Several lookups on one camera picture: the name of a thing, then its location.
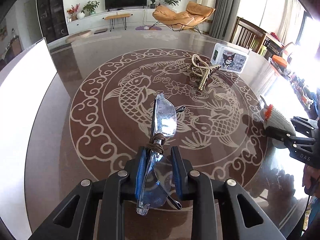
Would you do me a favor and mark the red flower vase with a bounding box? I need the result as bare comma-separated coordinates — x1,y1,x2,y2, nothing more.
66,3,85,21

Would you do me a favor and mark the white knit glove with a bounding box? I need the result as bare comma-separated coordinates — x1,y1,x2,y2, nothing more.
260,95,296,136

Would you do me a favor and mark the orange lounge chair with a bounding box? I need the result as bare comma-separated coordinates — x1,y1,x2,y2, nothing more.
152,1,215,34

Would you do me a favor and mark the person's right hand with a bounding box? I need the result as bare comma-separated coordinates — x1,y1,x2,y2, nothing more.
301,164,320,197

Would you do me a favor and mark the small potted plant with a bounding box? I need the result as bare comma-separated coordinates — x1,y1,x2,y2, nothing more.
149,0,157,9

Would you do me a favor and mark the round floor cushion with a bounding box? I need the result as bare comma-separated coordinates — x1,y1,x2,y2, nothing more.
66,30,92,43

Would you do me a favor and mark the wooden dining chair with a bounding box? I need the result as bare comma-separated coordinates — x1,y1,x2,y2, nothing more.
230,16,267,55

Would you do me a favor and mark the grey curtain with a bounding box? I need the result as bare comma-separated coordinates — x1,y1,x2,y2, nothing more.
209,0,240,42

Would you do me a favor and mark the white tv cabinet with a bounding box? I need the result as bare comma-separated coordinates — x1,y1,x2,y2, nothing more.
67,8,156,35

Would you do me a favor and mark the green potted plant left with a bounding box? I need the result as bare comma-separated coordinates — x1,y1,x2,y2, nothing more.
81,1,100,15

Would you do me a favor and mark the dark display cabinet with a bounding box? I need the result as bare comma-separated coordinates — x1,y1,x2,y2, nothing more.
36,0,68,43

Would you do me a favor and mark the beaded hair clip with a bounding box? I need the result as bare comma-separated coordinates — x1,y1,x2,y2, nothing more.
190,54,221,91

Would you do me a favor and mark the small wooden bench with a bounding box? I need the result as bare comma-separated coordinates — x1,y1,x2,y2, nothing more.
103,13,132,32

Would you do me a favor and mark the clear plastic cartoon box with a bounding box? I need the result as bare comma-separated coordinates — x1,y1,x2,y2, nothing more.
210,43,248,74

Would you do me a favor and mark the white storage box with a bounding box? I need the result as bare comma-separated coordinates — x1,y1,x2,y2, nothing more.
1,39,57,239

